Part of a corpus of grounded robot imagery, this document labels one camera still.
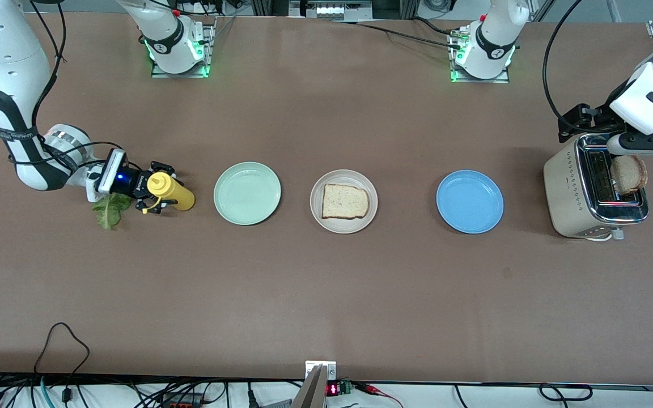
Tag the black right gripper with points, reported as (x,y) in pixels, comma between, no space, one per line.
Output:
(137,185)

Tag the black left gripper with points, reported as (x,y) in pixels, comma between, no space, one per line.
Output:
(602,117)

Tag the yellow mustard squeeze bottle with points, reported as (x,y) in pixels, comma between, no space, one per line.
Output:
(182,195)

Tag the brown bread slice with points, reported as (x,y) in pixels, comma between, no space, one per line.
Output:
(631,175)
(344,202)

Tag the green lettuce leaf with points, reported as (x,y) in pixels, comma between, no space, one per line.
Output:
(108,215)

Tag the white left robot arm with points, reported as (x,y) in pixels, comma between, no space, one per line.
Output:
(496,34)

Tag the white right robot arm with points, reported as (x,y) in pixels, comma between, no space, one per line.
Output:
(3,56)

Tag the light green plate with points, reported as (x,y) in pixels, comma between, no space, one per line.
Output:
(247,194)

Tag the blue plate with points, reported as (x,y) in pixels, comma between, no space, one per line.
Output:
(470,202)

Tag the beige plate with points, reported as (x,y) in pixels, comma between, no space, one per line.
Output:
(343,226)

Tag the beige chrome toaster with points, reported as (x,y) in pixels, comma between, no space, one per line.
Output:
(564,192)

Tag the grey equipment box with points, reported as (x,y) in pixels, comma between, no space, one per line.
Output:
(329,10)

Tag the red LED display module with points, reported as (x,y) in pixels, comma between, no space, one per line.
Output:
(333,389)

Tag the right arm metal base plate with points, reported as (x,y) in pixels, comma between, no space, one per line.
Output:
(179,75)

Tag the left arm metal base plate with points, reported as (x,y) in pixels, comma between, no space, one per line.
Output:
(479,81)

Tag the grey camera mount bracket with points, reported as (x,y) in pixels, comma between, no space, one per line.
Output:
(315,391)

